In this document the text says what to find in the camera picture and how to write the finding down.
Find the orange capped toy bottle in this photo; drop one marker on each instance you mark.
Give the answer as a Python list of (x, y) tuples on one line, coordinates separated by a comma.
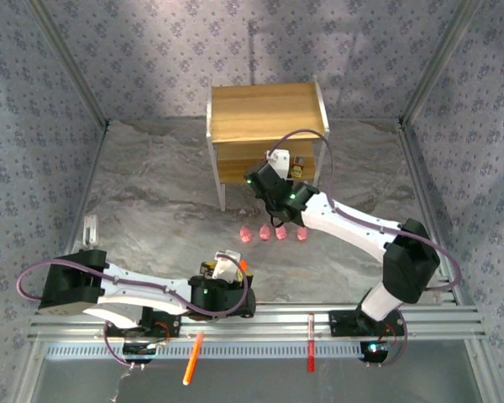
[(244, 265)]

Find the aluminium frame side rail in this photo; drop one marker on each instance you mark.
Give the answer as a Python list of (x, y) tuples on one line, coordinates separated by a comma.
[(87, 189), (420, 189)]

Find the white plastic bracket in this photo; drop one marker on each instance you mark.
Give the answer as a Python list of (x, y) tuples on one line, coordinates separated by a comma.
[(90, 231)]

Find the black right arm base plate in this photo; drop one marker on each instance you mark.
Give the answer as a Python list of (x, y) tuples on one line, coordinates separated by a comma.
[(340, 323)]

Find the wooden shelf with white frame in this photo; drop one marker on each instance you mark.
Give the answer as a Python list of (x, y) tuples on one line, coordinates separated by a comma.
[(256, 113)]

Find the aluminium frame post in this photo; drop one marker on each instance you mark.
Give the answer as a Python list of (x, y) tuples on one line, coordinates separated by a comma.
[(71, 63), (439, 63)]

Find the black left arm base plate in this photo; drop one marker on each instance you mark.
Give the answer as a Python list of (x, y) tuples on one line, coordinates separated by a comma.
[(172, 323)]

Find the orange marker pen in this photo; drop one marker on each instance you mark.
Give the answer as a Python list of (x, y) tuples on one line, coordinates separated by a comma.
[(193, 357)]

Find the aluminium mounting rail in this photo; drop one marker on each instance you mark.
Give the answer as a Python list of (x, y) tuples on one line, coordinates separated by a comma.
[(277, 319)]

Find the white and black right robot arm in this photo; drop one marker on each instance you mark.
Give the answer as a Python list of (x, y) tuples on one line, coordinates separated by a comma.
[(340, 222)]

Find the black controller board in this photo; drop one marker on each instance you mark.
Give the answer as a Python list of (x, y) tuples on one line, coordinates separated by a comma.
[(374, 352), (138, 349)]

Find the pink plastic pig toy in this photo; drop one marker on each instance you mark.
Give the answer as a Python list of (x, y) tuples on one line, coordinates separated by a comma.
[(281, 231), (245, 233), (302, 233), (264, 232)]

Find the grey metal front panel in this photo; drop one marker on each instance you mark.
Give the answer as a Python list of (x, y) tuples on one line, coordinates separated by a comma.
[(256, 386)]

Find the red marker pen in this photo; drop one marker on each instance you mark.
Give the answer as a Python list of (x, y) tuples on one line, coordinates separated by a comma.
[(311, 344)]

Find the brown and yellow toy box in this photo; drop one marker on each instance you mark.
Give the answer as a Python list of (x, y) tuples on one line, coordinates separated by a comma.
[(299, 170)]

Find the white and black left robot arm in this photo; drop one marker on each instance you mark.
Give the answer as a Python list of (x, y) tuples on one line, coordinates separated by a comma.
[(130, 294)]

